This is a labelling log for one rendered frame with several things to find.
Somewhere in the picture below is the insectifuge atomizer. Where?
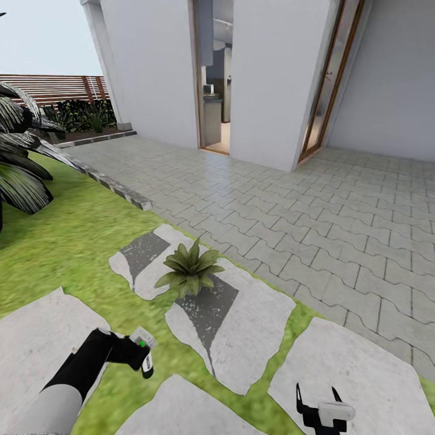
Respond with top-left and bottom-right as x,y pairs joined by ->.
141,345 -> 153,379

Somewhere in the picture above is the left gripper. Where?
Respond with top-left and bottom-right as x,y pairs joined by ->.
116,336 -> 148,370

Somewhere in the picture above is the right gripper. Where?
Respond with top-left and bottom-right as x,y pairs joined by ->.
297,387 -> 347,435

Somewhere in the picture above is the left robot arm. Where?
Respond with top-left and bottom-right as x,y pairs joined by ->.
4,327 -> 157,435

